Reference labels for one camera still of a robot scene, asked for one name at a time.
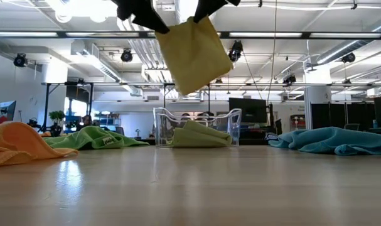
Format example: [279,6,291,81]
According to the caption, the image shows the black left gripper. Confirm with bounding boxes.
[110,0,171,35]

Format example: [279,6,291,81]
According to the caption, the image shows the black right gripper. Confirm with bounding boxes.
[193,0,241,23]

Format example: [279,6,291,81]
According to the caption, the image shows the yellow microfiber towel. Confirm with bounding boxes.
[154,15,234,97]

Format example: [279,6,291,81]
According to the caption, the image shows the pale green microfiber towel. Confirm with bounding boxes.
[172,120,233,148]

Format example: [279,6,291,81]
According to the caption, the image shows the orange microfiber towel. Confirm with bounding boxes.
[0,121,80,170]

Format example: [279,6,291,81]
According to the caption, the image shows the blue microfiber towel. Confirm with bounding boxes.
[267,126,381,156]

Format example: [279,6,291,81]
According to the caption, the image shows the black light bar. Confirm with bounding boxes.
[0,30,381,40]

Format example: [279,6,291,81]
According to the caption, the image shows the black stand with screen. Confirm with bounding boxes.
[41,82,94,131]

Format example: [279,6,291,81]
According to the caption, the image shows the clear plastic bin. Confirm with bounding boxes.
[153,107,243,148]

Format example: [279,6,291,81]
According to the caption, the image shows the black monitor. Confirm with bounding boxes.
[228,97,268,124]

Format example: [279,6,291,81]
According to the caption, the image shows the green potted plant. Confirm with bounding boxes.
[48,110,67,136]

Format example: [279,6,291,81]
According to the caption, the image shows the red and white cabinet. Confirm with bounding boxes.
[290,114,306,131]

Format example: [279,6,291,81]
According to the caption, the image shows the black partition panels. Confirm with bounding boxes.
[311,102,376,131]

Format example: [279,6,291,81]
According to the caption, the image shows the grey framed monitor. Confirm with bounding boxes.
[0,100,17,122]

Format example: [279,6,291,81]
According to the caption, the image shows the thin hanging cable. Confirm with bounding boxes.
[267,0,278,104]

